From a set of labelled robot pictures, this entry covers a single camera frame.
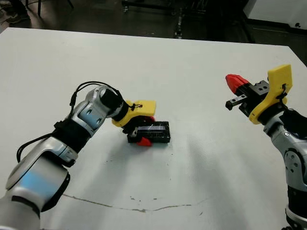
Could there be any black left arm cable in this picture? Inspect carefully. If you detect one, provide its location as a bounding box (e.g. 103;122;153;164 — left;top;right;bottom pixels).
15;80;123;166

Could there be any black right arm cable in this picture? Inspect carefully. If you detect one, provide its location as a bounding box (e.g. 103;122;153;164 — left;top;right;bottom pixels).
275;83;288;106

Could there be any glossy black box lid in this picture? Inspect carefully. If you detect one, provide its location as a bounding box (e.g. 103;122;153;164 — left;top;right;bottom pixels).
128;121;171;144

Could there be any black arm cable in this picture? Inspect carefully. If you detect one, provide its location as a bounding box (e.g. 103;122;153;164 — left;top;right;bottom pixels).
15;80;123;166
275;83;288;106

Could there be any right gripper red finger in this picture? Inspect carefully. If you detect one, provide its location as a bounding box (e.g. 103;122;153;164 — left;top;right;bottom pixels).
225;74;256;89
226;80;252;95

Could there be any person in black clothes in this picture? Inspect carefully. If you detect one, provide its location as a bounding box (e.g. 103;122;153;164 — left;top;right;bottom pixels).
7;0;31;24

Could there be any right gripper body, yellow mount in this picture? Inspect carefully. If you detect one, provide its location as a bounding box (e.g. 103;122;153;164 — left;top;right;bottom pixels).
225;64;294;126

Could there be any black wheeled gantry frame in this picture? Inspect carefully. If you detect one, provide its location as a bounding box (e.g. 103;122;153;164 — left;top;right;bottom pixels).
121;0;209;39

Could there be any left gripper body, yellow mount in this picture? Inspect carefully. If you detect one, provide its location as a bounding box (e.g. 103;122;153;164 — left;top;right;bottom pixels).
111;100;157;138

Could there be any large black robot rig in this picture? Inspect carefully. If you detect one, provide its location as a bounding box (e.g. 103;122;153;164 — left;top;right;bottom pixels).
206;0;255;44

